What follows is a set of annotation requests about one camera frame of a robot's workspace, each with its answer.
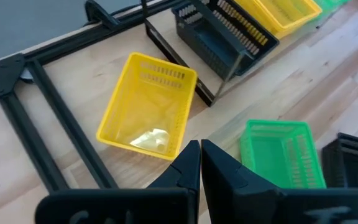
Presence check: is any black plastic slotted basket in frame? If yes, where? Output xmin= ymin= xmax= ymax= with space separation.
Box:
xmin=321 ymin=132 xmax=358 ymax=189
xmin=170 ymin=0 xmax=281 ymax=81

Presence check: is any yellow plastic slotted basket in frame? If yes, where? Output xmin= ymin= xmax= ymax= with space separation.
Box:
xmin=241 ymin=0 xmax=321 ymax=35
xmin=234 ymin=0 xmax=323 ymax=40
xmin=95 ymin=52 xmax=198 ymax=162

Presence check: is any black aluminium table frame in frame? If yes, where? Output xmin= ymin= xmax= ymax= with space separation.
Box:
xmin=0 ymin=0 xmax=186 ymax=194

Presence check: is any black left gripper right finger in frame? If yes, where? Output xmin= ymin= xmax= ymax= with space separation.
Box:
xmin=200 ymin=139 xmax=358 ymax=224

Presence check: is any wooden shelf with black frame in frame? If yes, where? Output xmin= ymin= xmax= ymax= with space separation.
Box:
xmin=140 ymin=0 xmax=332 ymax=108

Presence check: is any green plastic slotted basket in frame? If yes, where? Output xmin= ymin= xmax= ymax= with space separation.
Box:
xmin=239 ymin=119 xmax=328 ymax=190
xmin=313 ymin=0 xmax=353 ymax=14

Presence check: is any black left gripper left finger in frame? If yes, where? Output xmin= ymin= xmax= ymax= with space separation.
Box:
xmin=35 ymin=139 xmax=201 ymax=224

